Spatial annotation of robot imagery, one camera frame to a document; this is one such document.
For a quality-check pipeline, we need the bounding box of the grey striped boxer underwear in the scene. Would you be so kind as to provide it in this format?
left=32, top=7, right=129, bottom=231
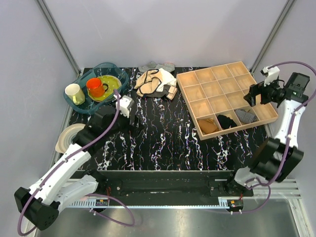
left=235, top=109, right=257, bottom=124

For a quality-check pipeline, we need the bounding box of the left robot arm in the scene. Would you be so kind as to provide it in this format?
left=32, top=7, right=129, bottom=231
left=14, top=106, right=144, bottom=237

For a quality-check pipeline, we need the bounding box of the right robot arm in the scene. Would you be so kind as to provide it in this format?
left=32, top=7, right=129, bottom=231
left=224, top=73, right=310, bottom=196

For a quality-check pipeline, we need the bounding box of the rolled black underwear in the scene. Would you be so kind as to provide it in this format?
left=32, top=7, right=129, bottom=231
left=217, top=115, right=237, bottom=129

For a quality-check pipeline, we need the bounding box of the beige underwear black trim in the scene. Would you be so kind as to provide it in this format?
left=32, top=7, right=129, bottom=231
left=134, top=69, right=165, bottom=98

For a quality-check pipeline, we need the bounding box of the dark grey underwear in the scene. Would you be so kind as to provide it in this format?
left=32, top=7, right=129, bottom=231
left=147, top=85, right=178, bottom=100

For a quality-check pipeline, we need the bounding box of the rolled tan underwear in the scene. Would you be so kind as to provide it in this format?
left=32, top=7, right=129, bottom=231
left=198, top=118, right=219, bottom=134

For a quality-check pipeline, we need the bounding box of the black marble pattern mat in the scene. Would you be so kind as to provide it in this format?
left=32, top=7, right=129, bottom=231
left=81, top=68, right=267, bottom=171

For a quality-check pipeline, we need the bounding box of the wooden compartment tray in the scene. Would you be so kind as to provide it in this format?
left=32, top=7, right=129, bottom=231
left=176, top=61, right=278, bottom=140

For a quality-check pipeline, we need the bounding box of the yellow-green dotted plate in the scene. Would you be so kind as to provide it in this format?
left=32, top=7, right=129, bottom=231
left=87, top=76, right=121, bottom=102

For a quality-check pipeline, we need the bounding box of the teal plastic basket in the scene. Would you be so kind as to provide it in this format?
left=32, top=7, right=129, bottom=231
left=63, top=62, right=129, bottom=115

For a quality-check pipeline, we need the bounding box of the white cloth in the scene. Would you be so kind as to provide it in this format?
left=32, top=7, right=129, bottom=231
left=159, top=68, right=177, bottom=87

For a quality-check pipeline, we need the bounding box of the orange mug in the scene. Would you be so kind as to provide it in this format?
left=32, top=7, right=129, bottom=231
left=86, top=78, right=109, bottom=98

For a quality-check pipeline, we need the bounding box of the grey patterned cloth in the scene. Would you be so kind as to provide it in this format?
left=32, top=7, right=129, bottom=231
left=138, top=61, right=175, bottom=73

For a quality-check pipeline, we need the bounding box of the cream yellow mug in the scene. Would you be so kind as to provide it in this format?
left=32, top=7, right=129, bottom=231
left=65, top=83, right=85, bottom=106

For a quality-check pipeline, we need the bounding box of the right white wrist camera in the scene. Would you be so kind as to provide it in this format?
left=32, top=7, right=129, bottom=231
left=261, top=66, right=280, bottom=86

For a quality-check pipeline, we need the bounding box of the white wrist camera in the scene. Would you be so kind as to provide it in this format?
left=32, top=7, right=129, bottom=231
left=119, top=95, right=134, bottom=118
left=261, top=66, right=280, bottom=86

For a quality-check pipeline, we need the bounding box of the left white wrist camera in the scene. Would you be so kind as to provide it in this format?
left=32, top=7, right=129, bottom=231
left=119, top=95, right=134, bottom=118

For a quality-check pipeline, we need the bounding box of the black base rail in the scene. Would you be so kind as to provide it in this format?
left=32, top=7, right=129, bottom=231
left=72, top=170, right=253, bottom=207

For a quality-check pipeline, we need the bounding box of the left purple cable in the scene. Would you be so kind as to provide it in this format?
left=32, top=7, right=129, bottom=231
left=17, top=88, right=136, bottom=235

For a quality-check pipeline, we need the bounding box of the purple cable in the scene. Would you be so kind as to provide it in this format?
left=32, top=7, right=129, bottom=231
left=243, top=61, right=316, bottom=214
left=17, top=88, right=136, bottom=235

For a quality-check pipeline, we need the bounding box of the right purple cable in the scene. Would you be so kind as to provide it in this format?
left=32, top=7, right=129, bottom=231
left=243, top=61, right=316, bottom=214

